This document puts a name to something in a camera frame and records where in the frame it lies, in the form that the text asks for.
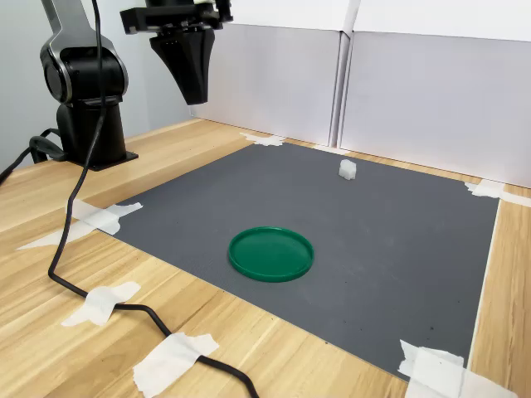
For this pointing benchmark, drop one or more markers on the white tape piece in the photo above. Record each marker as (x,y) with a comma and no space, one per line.
(170,360)
(45,240)
(265,139)
(435,373)
(103,215)
(101,302)
(485,188)
(329,149)

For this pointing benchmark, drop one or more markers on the small white plastic terminal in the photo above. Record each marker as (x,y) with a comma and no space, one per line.
(347,170)

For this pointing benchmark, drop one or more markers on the white partition panel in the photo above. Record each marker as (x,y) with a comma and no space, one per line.
(269,83)
(435,103)

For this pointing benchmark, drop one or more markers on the white gripper camera box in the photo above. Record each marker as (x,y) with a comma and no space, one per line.
(224,10)

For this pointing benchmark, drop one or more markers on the round green lid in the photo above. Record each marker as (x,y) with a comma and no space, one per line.
(269,253)

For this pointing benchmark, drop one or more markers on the dark grey mat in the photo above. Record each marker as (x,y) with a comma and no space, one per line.
(332,248)

